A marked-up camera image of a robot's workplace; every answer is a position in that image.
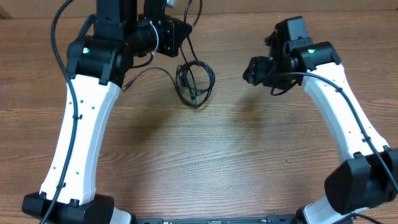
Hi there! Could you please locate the cardboard wall panel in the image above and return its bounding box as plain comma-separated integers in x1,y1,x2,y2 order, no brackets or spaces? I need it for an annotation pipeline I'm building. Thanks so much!
1,0,397,19

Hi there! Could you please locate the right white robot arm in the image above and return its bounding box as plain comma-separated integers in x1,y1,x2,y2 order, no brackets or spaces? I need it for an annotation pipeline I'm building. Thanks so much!
243,16,397,223

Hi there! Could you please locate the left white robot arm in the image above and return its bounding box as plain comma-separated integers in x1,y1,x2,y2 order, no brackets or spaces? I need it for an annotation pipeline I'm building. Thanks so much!
22,0,192,223

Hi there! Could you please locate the thick black cable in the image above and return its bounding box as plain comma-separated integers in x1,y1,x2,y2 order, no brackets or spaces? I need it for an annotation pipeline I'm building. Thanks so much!
175,0,216,109

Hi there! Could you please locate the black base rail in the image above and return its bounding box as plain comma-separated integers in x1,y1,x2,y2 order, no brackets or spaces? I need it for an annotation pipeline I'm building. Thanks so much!
132,215,302,224

